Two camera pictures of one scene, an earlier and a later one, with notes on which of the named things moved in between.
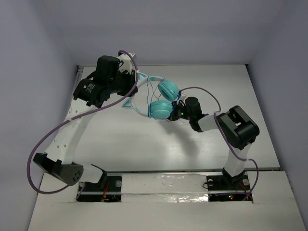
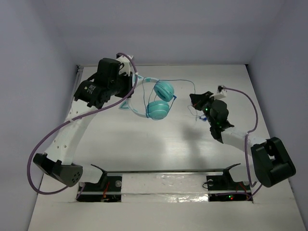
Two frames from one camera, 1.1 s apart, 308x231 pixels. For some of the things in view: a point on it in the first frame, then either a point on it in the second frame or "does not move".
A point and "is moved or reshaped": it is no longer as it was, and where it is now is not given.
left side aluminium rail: x=79 y=73 does not move
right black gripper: x=174 y=118 -> x=198 y=100
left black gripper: x=130 y=82 does not move
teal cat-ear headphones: x=159 y=109 is moved or reshaped
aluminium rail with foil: x=162 y=186 does not move
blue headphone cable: x=155 y=93 -> x=203 y=119
